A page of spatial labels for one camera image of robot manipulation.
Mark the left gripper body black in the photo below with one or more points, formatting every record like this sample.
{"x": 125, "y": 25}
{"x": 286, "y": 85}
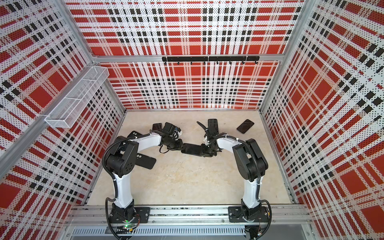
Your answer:
{"x": 174, "y": 144}

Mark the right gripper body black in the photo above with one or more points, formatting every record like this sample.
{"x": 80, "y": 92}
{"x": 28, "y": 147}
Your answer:
{"x": 208, "y": 151}

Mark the black phone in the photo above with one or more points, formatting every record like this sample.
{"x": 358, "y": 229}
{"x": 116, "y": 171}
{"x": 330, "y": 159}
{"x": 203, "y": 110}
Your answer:
{"x": 157, "y": 127}
{"x": 245, "y": 126}

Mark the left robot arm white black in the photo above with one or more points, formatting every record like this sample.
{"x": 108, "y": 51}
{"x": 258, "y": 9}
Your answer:
{"x": 121, "y": 156}

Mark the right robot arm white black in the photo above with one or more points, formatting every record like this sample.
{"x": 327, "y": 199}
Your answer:
{"x": 250, "y": 161}

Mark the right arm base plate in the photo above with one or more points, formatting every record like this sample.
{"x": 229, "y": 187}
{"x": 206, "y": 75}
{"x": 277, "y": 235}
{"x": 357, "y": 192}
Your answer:
{"x": 241, "y": 214}

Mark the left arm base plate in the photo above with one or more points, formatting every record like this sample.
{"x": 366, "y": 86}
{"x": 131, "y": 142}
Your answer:
{"x": 129, "y": 215}

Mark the black hook rail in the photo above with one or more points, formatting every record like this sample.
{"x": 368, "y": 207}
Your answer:
{"x": 211, "y": 59}

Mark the wire mesh wall basket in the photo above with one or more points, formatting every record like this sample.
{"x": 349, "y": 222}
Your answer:
{"x": 69, "y": 109}

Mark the aluminium front rail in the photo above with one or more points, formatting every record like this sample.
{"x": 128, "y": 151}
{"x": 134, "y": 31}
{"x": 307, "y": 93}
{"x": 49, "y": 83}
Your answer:
{"x": 182, "y": 215}

